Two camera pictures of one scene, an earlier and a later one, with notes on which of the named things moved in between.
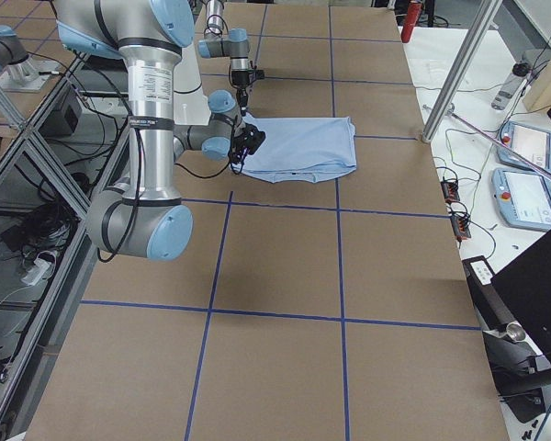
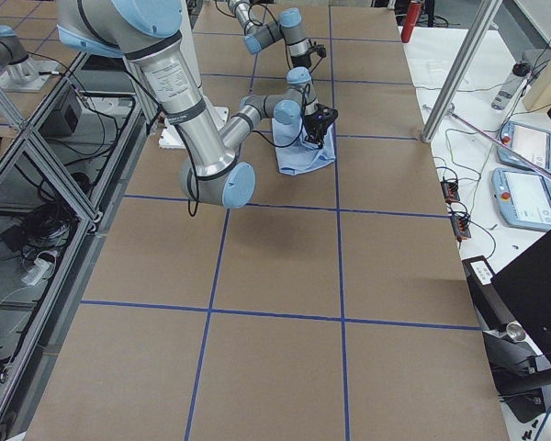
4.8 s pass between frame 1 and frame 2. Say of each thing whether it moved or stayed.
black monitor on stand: stayed
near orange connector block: stayed
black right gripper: moved
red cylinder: stayed
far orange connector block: stayed
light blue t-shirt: moved
